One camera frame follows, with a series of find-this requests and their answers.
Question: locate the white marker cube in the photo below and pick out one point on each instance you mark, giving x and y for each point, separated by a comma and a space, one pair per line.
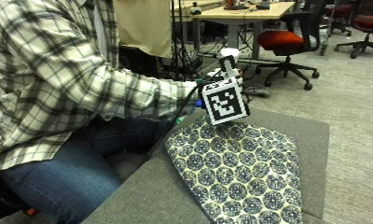
224, 102

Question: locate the black tripod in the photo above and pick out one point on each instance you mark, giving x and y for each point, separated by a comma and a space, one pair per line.
180, 59

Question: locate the grey floor power strip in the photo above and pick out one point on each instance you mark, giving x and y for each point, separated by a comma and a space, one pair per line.
256, 92

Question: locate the beige hanging cloth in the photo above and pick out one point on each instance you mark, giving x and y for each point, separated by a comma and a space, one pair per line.
143, 28

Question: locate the red black office chair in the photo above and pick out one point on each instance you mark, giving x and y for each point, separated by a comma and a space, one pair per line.
369, 21
340, 12
284, 42

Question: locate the blue white patterned cloth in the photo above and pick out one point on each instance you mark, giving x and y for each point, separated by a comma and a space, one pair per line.
240, 174

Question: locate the wooden desk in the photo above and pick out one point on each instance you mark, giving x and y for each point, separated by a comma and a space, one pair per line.
244, 14

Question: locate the small black device on desk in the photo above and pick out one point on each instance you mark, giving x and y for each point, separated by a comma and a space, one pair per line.
262, 5

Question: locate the grey upholstered ottoman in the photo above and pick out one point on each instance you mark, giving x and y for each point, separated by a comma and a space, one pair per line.
153, 199

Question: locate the person's plaid shirt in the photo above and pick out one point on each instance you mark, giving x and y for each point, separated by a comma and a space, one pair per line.
42, 77

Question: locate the person's blue jeans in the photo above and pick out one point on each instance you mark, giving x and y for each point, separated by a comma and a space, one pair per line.
71, 177

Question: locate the white marker post on glove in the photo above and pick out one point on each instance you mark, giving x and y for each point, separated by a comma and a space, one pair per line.
228, 63

